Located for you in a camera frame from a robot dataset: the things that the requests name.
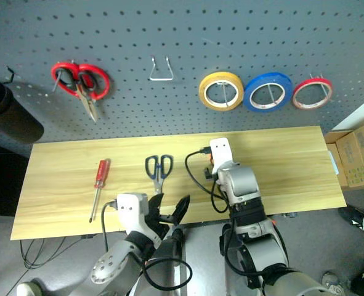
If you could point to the grey sneaker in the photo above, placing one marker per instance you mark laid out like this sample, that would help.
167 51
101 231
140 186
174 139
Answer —
331 279

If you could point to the silver peg hook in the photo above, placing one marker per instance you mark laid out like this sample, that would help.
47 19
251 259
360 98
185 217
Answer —
325 89
272 94
224 92

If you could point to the black pegboard hook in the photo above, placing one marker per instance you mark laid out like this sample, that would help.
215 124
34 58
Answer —
11 71

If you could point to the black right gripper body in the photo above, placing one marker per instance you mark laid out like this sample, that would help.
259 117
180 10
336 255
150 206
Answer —
208 175

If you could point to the pale grey rounded shape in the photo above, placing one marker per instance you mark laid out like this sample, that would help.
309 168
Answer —
29 288

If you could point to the red tape roll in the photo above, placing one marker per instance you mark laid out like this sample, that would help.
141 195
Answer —
298 89

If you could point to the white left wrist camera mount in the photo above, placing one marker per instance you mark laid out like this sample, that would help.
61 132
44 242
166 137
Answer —
131 209

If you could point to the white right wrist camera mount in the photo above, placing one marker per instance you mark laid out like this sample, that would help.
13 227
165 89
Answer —
221 152

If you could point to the large brown cardboard box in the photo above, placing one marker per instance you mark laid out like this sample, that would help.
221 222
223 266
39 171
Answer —
358 154

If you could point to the black cylindrical container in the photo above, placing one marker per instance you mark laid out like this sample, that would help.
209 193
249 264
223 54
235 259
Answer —
13 118

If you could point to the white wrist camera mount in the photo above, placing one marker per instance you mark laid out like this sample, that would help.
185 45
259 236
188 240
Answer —
221 152
131 209

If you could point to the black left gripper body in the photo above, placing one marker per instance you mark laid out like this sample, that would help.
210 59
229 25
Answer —
158 226

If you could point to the blue tape roll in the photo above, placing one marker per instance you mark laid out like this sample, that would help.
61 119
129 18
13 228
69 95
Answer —
248 98

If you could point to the yellow tape roll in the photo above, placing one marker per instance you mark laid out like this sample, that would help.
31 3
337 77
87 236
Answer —
204 92

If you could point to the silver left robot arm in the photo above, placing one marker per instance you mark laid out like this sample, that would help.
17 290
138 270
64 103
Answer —
114 262

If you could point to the grey perforated pegboard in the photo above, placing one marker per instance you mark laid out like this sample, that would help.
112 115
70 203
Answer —
169 27

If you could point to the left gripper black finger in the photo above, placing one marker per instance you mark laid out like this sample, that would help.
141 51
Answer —
181 211
155 206

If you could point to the black and white shoe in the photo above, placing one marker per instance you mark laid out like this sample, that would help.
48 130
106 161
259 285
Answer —
352 217

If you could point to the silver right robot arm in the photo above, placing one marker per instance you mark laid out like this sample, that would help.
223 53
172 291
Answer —
243 185

